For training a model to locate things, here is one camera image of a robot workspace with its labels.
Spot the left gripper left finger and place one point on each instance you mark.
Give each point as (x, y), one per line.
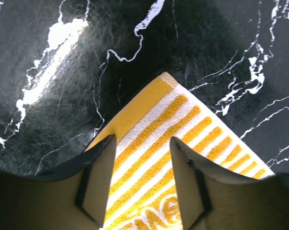
(70, 196)

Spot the orange striped towel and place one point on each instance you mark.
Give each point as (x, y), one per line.
(158, 135)

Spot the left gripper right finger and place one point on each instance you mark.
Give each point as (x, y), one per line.
(211, 197)

